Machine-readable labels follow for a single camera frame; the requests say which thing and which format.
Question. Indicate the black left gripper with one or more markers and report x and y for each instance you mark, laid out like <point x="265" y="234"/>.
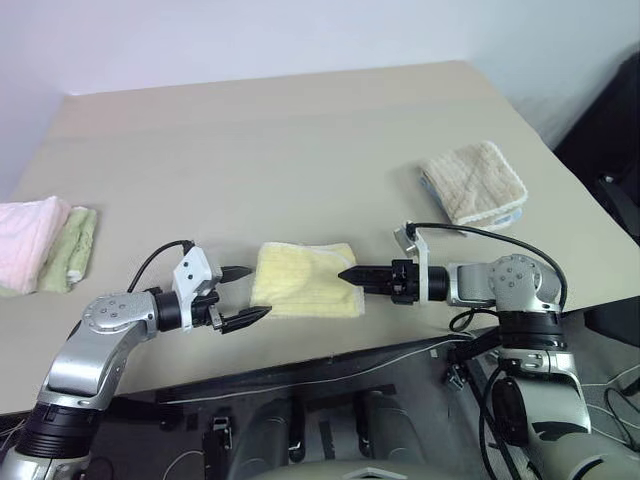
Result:
<point x="204" y="309"/>

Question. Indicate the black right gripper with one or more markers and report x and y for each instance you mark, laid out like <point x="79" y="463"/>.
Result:
<point x="406" y="282"/>

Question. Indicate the yellow ribbed towel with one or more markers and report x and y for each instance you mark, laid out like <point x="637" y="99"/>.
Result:
<point x="305" y="280"/>

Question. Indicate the black box on arm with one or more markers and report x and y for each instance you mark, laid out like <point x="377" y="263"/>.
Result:
<point x="510" y="412"/>

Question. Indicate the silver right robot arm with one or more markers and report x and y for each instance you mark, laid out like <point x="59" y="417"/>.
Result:
<point x="515" y="280"/>

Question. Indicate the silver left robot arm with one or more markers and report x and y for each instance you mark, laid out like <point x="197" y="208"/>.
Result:
<point x="100" y="325"/>

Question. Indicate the beige folded towel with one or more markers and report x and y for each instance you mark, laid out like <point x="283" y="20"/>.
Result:
<point x="475" y="180"/>

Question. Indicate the green folded towel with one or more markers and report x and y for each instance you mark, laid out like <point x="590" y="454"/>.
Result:
<point x="75" y="245"/>

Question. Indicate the pink folded towel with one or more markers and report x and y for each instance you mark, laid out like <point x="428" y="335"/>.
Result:
<point x="25" y="240"/>

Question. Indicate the dark rounded robot leg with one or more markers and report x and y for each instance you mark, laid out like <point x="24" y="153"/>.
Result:
<point x="267" y="430"/>
<point x="390" y="430"/>

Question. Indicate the black office chair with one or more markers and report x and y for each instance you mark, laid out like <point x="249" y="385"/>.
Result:
<point x="610" y="140"/>

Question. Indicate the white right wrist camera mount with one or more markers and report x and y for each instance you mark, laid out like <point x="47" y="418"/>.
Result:
<point x="415" y="245"/>

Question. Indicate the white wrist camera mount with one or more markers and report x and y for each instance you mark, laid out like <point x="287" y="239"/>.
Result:
<point x="415" y="245"/>
<point x="192" y="265"/>

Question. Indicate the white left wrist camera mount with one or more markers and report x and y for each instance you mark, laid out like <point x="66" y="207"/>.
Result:
<point x="192" y="265"/>

